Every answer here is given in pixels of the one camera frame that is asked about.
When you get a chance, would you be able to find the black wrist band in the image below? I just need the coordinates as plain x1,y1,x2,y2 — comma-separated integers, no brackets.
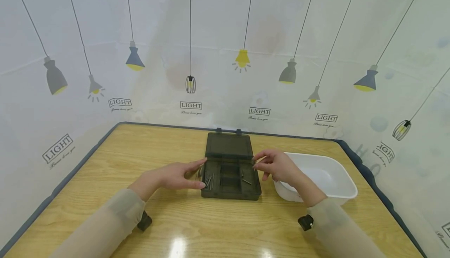
297,214,314,232
137,210,153,232

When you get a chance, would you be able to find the person's left forearm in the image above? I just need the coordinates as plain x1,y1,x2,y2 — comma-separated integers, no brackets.
48,174,152,258

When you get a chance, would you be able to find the person's right hand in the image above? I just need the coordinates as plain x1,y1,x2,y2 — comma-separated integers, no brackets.
252,149,307,195

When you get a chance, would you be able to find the person's left hand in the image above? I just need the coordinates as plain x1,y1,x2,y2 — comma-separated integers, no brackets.
146,158,208,194

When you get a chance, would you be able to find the person's right forearm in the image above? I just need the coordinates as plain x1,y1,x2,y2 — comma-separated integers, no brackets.
291,180,388,258

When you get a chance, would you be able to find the white plastic basin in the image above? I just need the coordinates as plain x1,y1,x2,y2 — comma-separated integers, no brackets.
272,152,359,206

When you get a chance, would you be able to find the dark translucent compartment box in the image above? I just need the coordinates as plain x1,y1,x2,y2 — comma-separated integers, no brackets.
200,128,263,201

